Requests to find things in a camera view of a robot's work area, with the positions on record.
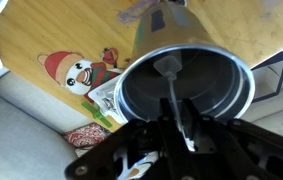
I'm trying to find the wooden table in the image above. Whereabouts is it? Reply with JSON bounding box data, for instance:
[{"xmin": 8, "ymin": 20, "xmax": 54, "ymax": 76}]
[{"xmin": 0, "ymin": 0, "xmax": 283, "ymax": 133}]

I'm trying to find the white phone charger cable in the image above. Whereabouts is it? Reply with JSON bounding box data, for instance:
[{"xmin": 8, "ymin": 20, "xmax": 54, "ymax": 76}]
[{"xmin": 152, "ymin": 54, "xmax": 196, "ymax": 153}]

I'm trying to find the silver metal cup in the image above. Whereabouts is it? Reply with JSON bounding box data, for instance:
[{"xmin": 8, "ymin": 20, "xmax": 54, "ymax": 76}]
[{"xmin": 114, "ymin": 2, "xmax": 255, "ymax": 122}]

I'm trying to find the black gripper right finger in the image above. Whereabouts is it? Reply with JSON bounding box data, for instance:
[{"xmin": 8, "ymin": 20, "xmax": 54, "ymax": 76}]
[{"xmin": 181, "ymin": 99, "xmax": 248, "ymax": 180}]

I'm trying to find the grey sofa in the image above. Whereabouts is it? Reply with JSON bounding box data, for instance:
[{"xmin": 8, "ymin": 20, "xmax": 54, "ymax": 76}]
[{"xmin": 0, "ymin": 73, "xmax": 283, "ymax": 180}]

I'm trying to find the red paisley cloth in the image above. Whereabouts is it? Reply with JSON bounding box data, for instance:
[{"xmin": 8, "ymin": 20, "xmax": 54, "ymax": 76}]
[{"xmin": 63, "ymin": 123, "xmax": 110, "ymax": 148}]

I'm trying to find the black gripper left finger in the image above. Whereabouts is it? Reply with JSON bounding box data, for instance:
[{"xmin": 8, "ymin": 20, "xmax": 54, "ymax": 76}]
[{"xmin": 158, "ymin": 98, "xmax": 195, "ymax": 180}]

